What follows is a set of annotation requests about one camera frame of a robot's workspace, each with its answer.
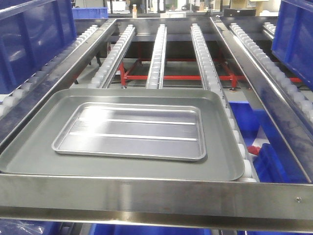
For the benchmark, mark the red metal floor frame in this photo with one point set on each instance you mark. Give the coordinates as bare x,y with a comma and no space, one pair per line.
180,63

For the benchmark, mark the white roller track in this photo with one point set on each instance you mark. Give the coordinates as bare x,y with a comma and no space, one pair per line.
107,71
8,102
211,82
157,64
305,105

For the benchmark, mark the blue box upper right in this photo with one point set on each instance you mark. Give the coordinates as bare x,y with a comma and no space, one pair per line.
293,39

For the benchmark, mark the small silver tray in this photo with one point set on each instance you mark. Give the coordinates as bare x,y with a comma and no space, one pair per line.
144,131

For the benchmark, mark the large grey tray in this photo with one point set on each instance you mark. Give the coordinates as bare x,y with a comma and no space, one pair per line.
31,151

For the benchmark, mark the white roller track far right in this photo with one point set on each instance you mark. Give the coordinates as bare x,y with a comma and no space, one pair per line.
305,105

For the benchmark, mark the white roller track middle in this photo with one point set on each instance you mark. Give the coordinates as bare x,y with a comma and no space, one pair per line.
157,64

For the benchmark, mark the blue crate in background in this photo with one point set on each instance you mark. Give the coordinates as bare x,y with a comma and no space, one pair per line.
90,13

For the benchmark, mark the white roller track far left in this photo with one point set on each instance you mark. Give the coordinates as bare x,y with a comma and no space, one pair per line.
8,102

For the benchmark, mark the blue box below conveyor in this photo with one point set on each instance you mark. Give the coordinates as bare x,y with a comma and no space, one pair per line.
272,162

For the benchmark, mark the blue box upper left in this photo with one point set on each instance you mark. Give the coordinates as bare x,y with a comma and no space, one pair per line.
32,32

